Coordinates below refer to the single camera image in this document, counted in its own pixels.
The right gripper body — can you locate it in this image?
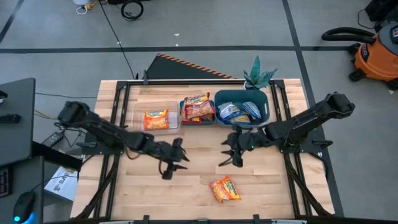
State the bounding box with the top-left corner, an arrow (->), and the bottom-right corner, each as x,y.
232,124 -> 267,168

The black computer mouse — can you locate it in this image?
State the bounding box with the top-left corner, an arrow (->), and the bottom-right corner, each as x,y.
12,190 -> 37,224

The coiled black cable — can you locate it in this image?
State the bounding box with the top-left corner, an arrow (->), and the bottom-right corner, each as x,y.
120,0 -> 145,22

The blue Maruchan noodle packet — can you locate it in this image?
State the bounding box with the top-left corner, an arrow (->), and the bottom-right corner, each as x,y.
228,114 -> 251,126
216,102 -> 240,123
241,101 -> 262,121

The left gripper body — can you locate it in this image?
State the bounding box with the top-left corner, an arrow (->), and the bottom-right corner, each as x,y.
145,138 -> 184,181

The black equipment case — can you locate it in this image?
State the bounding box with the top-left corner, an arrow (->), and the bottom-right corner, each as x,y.
364,0 -> 398,22

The white cable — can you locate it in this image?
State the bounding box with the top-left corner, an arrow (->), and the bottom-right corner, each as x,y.
75,4 -> 90,16

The large teal bin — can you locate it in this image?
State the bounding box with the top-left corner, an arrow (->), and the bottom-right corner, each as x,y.
213,90 -> 270,129

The white cardboard box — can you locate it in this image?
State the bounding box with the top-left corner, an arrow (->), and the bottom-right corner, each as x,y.
44,166 -> 79,202

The black desk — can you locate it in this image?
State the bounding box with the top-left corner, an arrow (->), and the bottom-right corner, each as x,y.
0,77 -> 36,167

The teal artificial potted plant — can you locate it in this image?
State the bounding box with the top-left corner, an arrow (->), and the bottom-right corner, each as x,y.
243,55 -> 278,91

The thin black cable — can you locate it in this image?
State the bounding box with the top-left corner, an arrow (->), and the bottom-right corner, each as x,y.
34,92 -> 98,100

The grey desk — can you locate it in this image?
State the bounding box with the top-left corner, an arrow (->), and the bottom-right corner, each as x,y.
0,155 -> 45,224

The orange shop vacuum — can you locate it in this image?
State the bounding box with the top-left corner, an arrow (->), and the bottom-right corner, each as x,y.
348,21 -> 398,91

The long black floor cable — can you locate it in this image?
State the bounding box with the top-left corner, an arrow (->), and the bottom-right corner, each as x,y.
98,0 -> 137,79

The black keypad device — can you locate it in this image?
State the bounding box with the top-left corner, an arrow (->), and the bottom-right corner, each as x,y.
0,166 -> 14,198

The black vacuum hose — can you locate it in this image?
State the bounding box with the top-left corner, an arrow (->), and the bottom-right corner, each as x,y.
321,27 -> 377,45

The black remote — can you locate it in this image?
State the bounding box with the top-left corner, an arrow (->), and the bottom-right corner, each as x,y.
0,114 -> 22,124

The orange Maruchan noodle packet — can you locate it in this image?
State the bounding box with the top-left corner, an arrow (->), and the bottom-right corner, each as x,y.
143,109 -> 170,131
208,175 -> 242,203

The yellow floor cable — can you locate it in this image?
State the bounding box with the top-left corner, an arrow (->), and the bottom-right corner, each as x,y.
34,109 -> 60,121

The small teal bin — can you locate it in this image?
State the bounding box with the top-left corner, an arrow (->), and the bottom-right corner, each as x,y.
179,100 -> 216,126

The clear plastic container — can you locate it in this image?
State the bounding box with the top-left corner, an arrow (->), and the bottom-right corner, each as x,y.
132,101 -> 182,132

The black aluminium table frame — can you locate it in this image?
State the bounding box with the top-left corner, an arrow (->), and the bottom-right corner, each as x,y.
74,79 -> 335,224

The black hazard-striped mat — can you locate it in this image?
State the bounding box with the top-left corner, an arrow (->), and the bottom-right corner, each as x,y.
146,52 -> 237,80

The black power adapter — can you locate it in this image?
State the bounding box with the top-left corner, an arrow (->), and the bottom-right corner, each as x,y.
41,131 -> 65,148

